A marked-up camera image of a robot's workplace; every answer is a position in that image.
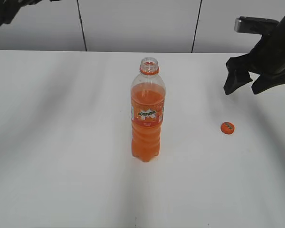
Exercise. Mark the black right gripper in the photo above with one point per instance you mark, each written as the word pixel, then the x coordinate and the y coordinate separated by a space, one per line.
pixel 267 57

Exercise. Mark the orange bottle cap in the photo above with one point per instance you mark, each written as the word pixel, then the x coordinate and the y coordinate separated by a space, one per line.
pixel 227 128

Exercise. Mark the orange Mirinda soda bottle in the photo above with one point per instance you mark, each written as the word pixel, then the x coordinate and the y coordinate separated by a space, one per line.
pixel 147 107

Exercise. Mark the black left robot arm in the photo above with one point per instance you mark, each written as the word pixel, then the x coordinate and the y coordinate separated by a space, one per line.
pixel 10 8

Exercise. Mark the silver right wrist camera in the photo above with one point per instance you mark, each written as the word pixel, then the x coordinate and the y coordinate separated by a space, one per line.
pixel 251 25

